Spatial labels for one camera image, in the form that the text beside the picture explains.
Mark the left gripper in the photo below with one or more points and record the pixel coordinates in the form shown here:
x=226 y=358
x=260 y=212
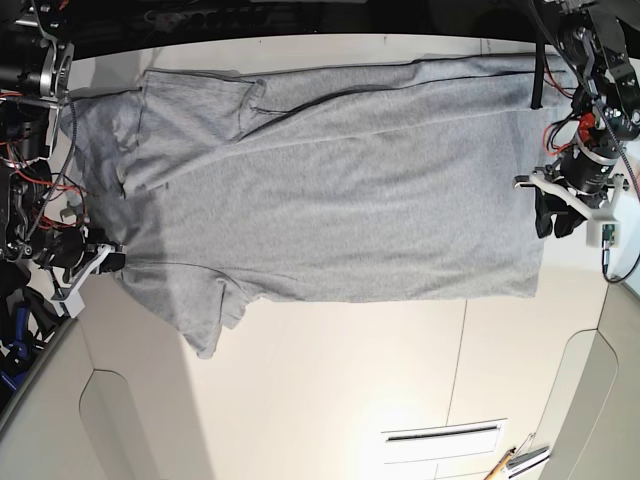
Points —
x=570 y=205

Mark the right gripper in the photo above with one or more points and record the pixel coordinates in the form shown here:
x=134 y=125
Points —
x=71 y=254

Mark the grey T-shirt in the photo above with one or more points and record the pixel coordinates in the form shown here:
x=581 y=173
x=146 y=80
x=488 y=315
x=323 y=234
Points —
x=340 y=184

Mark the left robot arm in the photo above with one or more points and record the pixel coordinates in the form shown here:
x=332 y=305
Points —
x=580 y=186

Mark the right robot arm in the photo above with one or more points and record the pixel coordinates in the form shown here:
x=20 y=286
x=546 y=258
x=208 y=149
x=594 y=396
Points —
x=44 y=215

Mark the blue and black equipment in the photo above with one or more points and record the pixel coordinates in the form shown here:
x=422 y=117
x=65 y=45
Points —
x=26 y=328

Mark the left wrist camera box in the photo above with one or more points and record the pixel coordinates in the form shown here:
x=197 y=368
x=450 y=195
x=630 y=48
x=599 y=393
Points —
x=602 y=232

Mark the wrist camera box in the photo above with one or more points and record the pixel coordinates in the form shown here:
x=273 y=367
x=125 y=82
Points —
x=602 y=232
x=67 y=302

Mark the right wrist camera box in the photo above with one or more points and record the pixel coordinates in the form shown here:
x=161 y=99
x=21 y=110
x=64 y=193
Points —
x=67 y=302

